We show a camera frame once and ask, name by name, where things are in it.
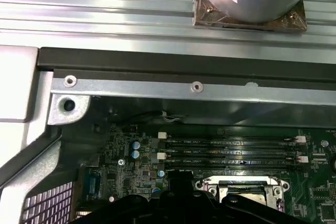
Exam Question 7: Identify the black grey PC case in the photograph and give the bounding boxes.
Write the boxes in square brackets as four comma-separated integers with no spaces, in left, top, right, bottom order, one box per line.
[0,45,336,224]

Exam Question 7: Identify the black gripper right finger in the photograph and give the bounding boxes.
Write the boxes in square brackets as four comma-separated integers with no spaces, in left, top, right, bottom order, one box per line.
[180,170,313,224]

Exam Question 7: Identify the metal socket cover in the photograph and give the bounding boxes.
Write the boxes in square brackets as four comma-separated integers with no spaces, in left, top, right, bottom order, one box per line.
[202,175,287,210]

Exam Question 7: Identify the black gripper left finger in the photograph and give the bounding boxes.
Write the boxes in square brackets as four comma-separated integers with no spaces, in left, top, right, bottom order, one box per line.
[75,170,182,224]

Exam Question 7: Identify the RAM slot black clips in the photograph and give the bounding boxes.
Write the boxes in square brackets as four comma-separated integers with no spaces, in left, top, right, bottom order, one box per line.
[162,161,302,174]
[161,142,300,154]

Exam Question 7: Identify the black wire white connector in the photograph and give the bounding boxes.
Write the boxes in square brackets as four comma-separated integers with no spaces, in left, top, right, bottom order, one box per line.
[128,109,190,124]

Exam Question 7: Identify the CPU socket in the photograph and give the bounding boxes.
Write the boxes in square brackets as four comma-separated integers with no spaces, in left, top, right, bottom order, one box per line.
[193,173,292,213]

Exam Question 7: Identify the green motherboard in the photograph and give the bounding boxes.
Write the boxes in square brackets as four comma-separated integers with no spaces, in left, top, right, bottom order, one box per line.
[75,123,336,224]

